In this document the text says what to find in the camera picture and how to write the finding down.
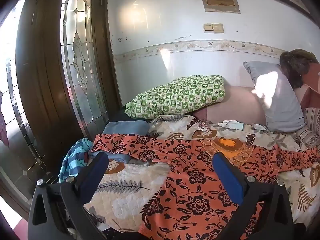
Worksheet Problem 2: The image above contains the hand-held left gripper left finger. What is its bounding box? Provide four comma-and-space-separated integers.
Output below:
27, 151, 110, 240

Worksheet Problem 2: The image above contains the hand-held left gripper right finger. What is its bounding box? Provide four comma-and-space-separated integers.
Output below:
212, 152, 294, 240

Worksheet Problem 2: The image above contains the orange black floral garment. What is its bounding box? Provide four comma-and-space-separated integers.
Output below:
90, 133, 320, 240

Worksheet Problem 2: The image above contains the teal striped garment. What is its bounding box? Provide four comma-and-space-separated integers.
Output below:
59, 138, 94, 183

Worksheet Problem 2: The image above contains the cream leaf print blanket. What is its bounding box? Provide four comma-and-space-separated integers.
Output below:
84, 115, 320, 233

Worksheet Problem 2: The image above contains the white glove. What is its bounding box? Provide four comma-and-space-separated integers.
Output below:
217, 119, 244, 130

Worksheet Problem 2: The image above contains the blue folded cloth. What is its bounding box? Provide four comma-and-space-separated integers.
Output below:
89, 120, 150, 164

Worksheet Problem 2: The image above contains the pink bolster cushion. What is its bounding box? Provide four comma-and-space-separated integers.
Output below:
192, 85, 267, 125

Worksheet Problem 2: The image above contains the grey pillow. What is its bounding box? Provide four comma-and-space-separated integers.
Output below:
243, 60, 306, 133

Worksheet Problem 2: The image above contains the green checkered pillow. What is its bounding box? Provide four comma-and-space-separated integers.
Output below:
124, 75, 227, 120

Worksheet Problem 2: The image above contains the striped pillow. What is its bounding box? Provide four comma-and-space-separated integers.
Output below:
295, 106, 320, 150

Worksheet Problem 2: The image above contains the wooden door with leaded glass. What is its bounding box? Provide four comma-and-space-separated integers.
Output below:
15, 0, 123, 180

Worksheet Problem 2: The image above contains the leaded glass window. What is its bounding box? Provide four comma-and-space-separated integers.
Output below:
0, 0, 50, 175

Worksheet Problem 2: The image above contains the pink cloth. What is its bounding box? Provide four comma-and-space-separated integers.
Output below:
300, 62, 320, 110

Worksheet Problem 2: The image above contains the brown fuzzy cloth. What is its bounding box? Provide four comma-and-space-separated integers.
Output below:
279, 49, 319, 89

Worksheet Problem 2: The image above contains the white wall panel cover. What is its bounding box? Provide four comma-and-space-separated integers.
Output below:
199, 0, 240, 13

